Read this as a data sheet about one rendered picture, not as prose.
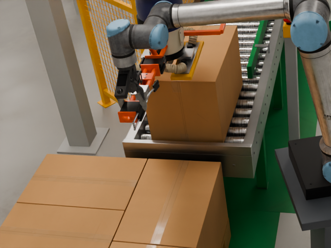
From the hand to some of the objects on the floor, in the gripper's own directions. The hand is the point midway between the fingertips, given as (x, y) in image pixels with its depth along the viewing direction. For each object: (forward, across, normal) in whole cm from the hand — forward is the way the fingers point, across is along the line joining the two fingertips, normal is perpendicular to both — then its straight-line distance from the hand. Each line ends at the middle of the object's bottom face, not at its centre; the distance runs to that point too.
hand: (133, 109), depth 244 cm
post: (+122, -51, -115) cm, 175 cm away
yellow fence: (+123, +71, -159) cm, 213 cm away
